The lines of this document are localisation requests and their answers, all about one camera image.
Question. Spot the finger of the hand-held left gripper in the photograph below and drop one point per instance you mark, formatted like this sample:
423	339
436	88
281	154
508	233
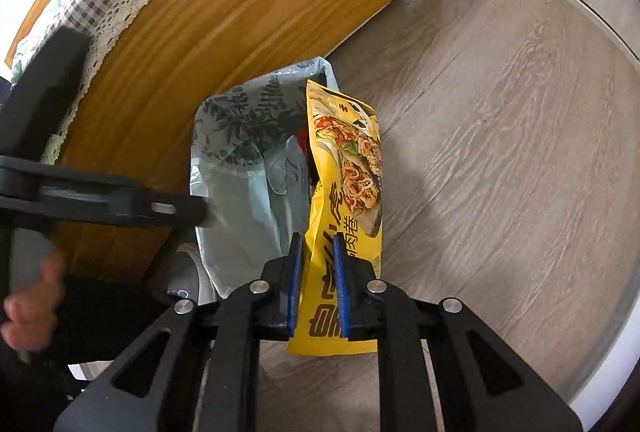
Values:
125	204

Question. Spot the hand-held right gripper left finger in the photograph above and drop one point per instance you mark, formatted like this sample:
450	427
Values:
295	284

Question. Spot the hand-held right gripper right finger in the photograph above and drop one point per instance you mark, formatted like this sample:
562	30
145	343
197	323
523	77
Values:
340	284

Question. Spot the yellow snack bag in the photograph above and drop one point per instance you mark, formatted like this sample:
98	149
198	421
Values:
325	212

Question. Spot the trash bin with floral liner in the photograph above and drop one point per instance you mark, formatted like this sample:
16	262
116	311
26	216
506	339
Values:
235	212

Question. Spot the person's left hand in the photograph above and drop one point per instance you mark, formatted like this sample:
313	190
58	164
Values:
25	317

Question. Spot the grey white sneaker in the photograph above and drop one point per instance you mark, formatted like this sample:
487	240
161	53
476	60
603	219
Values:
187	269

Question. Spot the person's left leg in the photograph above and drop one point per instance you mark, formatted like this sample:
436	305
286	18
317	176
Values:
110	317

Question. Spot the clear plastic wrapper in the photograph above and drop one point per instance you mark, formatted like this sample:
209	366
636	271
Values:
285	167

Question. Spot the red snack packet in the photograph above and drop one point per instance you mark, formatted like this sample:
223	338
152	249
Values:
303	141

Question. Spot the wooden bed frame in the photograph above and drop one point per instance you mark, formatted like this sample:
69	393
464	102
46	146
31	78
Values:
225	12

